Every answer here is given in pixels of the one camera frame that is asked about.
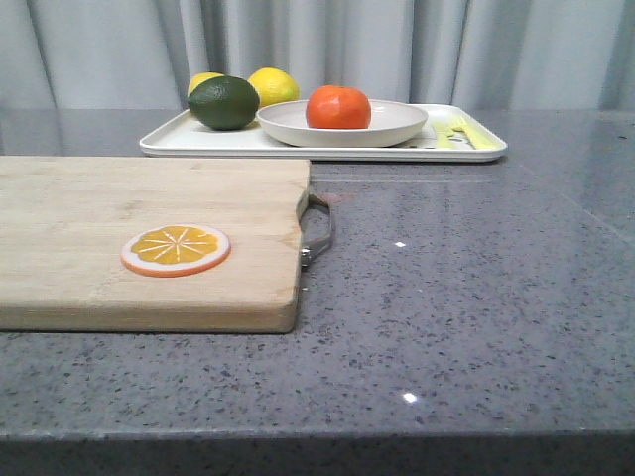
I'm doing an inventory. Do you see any green lime fruit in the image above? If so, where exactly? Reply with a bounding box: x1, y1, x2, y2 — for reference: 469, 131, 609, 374
188, 75, 260, 131

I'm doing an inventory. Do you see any wooden cutting board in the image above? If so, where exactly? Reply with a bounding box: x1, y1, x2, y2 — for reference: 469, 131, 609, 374
1, 156, 311, 333

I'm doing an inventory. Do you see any yellow lemon right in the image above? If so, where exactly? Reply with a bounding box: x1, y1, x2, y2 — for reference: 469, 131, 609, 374
248, 67, 301, 108

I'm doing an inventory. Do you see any yellow lemon left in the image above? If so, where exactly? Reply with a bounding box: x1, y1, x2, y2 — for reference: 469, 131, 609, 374
188, 71, 223, 95

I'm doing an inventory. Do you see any metal cutting board handle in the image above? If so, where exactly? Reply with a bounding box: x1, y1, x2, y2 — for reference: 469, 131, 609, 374
299, 193, 335, 271

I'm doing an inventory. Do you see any white rectangular bear tray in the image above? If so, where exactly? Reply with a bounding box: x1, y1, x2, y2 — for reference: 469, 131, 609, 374
140, 100, 508, 163

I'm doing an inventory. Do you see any fake orange slice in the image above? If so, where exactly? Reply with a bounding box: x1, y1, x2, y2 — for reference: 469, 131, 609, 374
120, 224, 231, 278

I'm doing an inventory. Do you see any yellow lemon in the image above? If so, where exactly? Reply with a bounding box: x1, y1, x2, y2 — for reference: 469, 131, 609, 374
188, 71, 223, 95
248, 67, 301, 108

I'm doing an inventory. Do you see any orange tangerine fruit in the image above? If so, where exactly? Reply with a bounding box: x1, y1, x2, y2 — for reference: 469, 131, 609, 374
306, 85, 371, 130

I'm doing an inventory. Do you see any grey curtain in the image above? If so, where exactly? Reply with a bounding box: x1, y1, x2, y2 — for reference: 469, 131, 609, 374
1, 1, 634, 110

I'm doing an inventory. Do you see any beige round plate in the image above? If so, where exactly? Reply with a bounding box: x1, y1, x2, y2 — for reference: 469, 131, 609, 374
256, 98, 430, 149

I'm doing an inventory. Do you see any yellow plastic fork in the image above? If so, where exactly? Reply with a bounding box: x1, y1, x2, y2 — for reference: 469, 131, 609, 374
450, 116, 497, 150

